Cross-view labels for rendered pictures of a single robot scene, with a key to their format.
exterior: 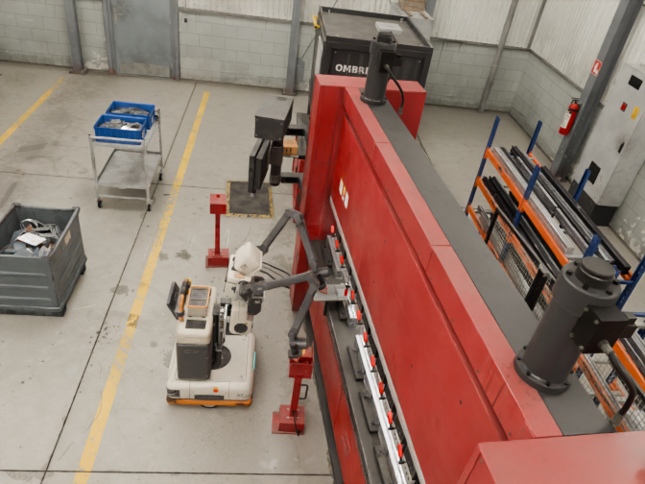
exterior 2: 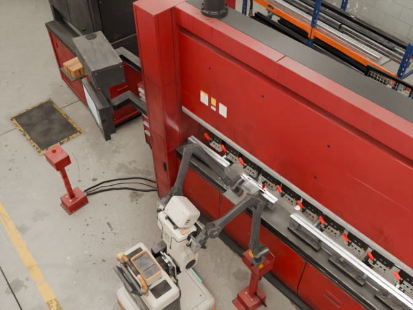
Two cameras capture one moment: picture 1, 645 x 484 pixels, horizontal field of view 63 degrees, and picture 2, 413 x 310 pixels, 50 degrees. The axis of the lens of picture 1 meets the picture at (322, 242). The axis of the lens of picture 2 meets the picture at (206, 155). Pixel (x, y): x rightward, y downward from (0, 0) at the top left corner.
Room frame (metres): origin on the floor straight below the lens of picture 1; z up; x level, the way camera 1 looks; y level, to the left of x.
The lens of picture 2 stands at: (1.26, 1.27, 3.90)
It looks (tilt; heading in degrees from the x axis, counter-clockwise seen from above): 47 degrees down; 331
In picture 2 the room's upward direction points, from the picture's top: straight up
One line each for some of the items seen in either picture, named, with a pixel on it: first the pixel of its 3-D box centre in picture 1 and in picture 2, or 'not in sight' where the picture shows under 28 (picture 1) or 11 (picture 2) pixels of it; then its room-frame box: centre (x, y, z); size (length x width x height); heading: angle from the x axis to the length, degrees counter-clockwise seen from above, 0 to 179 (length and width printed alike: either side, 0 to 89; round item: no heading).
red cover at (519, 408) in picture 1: (405, 199); (353, 109); (2.51, -0.41, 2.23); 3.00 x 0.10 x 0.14; 14
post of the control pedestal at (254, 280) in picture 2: (296, 392); (254, 280); (2.62, 0.02, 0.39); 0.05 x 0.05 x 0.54; 7
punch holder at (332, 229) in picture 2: (377, 349); (334, 223); (2.39, -0.45, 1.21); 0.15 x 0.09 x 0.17; 14
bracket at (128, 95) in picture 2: (295, 185); (131, 107); (4.33, 0.33, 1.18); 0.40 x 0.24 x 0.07; 14
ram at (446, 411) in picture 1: (387, 277); (334, 170); (2.51, -0.42, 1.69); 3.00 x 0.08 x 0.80; 14
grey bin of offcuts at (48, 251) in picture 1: (37, 259); not in sight; (3.67, 2.56, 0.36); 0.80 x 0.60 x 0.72; 9
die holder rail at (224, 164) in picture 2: (334, 255); (208, 154); (3.67, -0.12, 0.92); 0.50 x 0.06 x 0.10; 14
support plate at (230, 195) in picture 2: (329, 292); (241, 192); (3.10, -0.11, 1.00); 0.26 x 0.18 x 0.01; 104
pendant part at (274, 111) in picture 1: (271, 152); (105, 91); (4.24, 0.57, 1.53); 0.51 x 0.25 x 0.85; 179
